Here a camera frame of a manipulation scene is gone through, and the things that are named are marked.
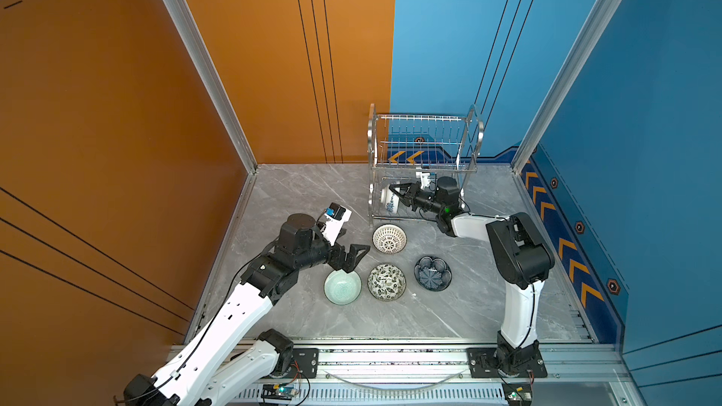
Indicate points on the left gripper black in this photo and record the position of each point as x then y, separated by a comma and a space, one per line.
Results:
350, 261

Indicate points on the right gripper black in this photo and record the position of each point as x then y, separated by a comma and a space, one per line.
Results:
414, 191

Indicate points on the blue floral white bowl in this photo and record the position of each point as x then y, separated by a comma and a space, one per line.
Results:
385, 198

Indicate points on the pale green ribbed bowl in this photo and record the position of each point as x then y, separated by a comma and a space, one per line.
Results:
342, 288

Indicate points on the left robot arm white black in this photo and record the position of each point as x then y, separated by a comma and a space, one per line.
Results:
202, 373

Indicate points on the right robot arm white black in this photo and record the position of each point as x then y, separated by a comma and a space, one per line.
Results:
523, 261

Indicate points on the stainless steel dish rack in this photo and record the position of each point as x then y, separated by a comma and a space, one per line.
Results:
399, 143

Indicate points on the white brown lattice bowl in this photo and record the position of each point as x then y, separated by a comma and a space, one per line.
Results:
389, 239

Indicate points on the dark blue petal bowl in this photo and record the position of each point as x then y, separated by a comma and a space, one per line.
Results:
433, 273

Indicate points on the left green circuit board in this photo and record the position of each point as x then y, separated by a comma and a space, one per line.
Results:
279, 395

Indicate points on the green circuit board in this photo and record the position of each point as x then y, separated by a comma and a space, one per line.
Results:
279, 395
518, 394

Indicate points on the right green circuit board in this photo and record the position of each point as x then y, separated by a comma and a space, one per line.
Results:
518, 394

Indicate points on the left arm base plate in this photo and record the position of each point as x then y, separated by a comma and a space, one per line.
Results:
298, 361

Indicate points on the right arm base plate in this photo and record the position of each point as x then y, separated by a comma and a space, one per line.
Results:
485, 363

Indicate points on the aluminium front rail frame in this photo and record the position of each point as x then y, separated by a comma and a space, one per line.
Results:
435, 372

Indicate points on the right aluminium corner post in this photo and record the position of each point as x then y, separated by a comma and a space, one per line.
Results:
587, 38

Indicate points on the aluminium corner post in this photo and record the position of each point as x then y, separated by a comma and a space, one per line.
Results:
587, 38
188, 30

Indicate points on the left aluminium corner post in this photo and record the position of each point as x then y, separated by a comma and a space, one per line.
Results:
188, 30

